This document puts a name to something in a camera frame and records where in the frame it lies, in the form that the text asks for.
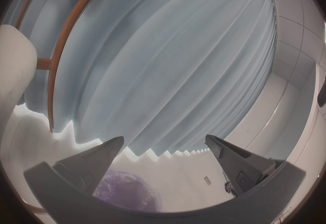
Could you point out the white cushioned wooden chair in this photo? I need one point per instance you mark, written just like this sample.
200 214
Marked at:
15 65

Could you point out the purple plastic bag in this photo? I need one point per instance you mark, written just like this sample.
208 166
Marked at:
122 190

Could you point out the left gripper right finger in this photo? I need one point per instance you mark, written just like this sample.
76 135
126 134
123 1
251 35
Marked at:
242 167

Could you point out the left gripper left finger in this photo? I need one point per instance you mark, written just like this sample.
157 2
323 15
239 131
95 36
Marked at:
86 169

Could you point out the crumpled black plastic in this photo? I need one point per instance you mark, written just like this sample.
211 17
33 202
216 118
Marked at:
229 187

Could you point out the pale blue curtain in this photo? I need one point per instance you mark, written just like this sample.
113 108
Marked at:
165 52

